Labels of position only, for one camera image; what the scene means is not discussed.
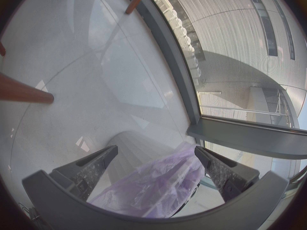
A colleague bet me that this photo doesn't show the white chair wooden legs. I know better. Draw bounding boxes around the white chair wooden legs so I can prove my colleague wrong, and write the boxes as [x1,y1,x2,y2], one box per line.
[0,0,154,104]

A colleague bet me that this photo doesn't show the purple plastic bag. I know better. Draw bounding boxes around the purple plastic bag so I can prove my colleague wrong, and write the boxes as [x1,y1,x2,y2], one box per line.
[87,142,205,219]

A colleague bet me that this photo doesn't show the white trash bin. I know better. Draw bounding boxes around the white trash bin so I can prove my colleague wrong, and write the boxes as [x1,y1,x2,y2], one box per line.
[106,131,192,201]

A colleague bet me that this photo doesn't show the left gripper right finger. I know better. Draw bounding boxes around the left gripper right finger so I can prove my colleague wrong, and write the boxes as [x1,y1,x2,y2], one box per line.
[194,146,260,203]

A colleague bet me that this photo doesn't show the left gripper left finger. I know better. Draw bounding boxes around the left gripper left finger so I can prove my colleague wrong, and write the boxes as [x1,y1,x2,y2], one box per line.
[49,145,118,202]

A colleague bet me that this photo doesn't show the window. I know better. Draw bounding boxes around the window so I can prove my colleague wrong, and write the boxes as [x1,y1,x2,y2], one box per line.
[118,0,307,196]

